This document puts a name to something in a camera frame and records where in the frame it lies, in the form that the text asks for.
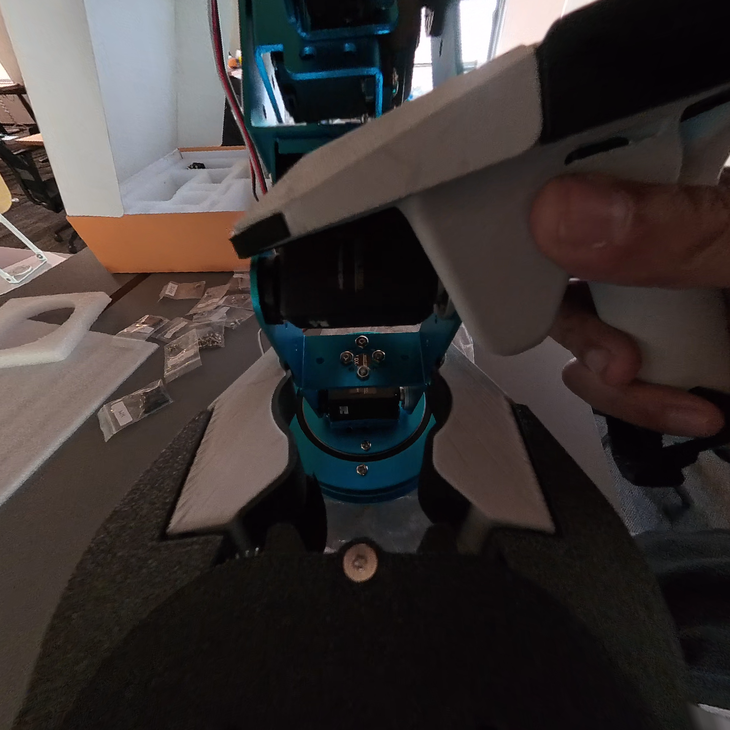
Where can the dark grey desk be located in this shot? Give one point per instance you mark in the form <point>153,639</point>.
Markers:
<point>57,542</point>

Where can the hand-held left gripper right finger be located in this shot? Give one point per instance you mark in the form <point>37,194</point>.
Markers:
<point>490,456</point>

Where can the white foam frame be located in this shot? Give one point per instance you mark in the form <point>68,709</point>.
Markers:
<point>85,319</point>

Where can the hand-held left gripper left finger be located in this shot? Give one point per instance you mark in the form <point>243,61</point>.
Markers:
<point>239,456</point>

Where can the white foam sheet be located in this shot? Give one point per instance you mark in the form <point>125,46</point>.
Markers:
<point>57,410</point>

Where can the orange white cardboard box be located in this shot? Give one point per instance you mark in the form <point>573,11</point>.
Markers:
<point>142,245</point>

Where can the pile of small parts bags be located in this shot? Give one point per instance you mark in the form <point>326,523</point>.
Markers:
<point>182,353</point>

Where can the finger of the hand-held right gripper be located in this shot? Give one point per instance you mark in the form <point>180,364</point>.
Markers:
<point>428,142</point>
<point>447,45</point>

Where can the grey desk with orange edge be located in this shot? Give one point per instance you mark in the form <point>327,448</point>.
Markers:
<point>85,274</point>

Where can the blue toy robot arm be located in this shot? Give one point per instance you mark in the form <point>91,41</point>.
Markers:
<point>365,479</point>

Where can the large clear plastic bag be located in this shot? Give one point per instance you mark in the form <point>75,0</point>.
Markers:
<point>370,524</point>

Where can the tan chair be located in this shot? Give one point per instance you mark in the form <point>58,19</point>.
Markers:
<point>23,271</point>

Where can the person's right hand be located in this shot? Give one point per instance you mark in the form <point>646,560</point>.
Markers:
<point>599,228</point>

